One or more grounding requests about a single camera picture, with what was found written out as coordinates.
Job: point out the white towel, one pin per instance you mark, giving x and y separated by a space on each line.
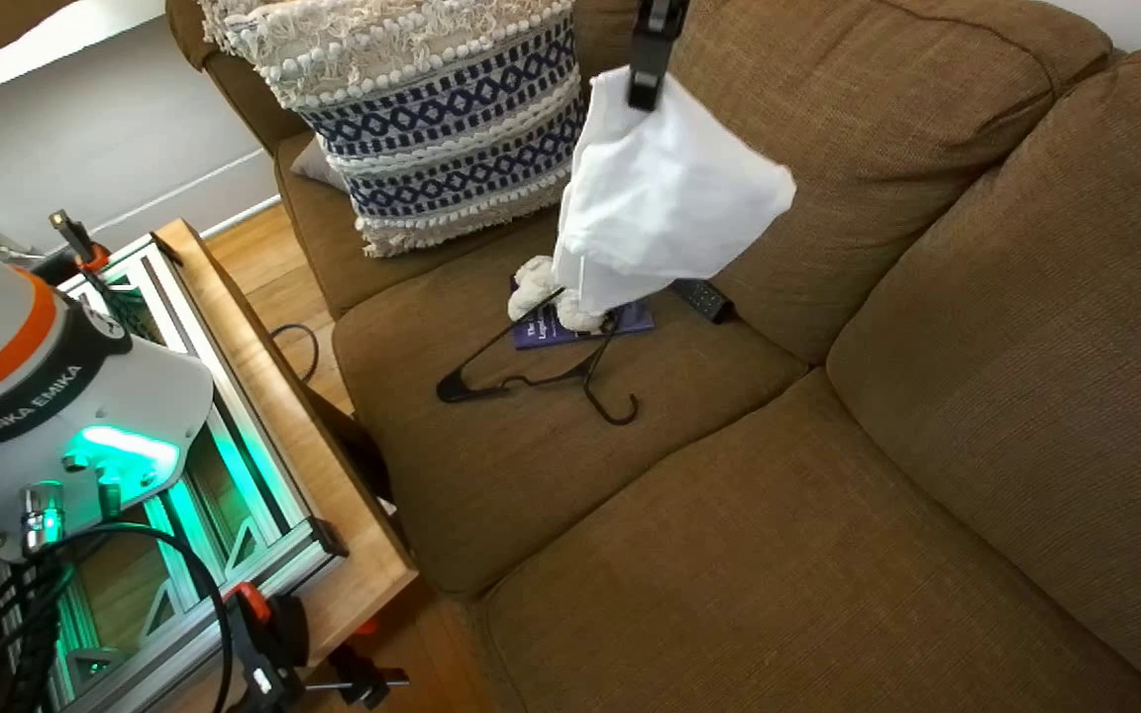
655 211

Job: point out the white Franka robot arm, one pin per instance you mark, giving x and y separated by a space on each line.
58 382

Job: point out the fringed woven throw pillow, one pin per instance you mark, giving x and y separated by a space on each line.
439 121

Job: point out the black remote control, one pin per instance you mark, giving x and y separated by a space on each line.
707 302

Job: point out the small white crumpled cloth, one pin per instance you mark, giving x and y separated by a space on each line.
534 283

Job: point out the purple flat book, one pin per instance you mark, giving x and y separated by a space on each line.
543 333

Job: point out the black clothes hanger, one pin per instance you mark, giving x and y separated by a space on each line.
556 376

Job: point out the brown fabric sofa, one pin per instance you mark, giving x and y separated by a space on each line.
861 436

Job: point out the orange black bar clamp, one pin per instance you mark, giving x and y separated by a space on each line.
78 239
281 638

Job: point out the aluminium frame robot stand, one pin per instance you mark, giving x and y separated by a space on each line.
256 527

